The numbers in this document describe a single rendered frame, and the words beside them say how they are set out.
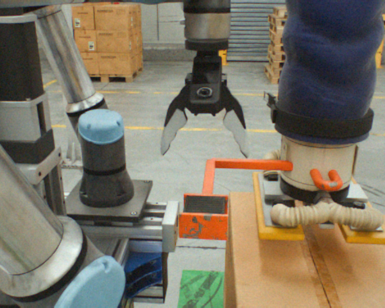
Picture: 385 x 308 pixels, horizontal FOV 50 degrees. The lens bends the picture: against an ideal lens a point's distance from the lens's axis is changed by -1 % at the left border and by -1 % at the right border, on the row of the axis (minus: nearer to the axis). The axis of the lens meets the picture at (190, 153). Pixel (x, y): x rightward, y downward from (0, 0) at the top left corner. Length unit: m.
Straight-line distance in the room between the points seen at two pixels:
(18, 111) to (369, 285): 0.84
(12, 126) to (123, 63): 7.00
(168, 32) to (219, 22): 9.68
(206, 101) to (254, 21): 9.59
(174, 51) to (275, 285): 9.41
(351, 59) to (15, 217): 0.69
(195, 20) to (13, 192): 0.37
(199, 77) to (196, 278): 1.99
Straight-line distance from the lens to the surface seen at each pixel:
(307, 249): 1.14
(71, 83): 1.17
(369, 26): 0.93
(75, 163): 4.11
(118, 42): 7.79
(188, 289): 2.46
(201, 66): 0.66
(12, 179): 0.46
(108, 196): 1.11
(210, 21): 0.66
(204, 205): 0.76
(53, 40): 1.15
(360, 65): 0.93
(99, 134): 1.06
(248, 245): 1.13
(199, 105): 0.60
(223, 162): 0.99
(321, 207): 0.92
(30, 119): 0.84
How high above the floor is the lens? 1.57
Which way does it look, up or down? 21 degrees down
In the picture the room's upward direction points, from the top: straight up
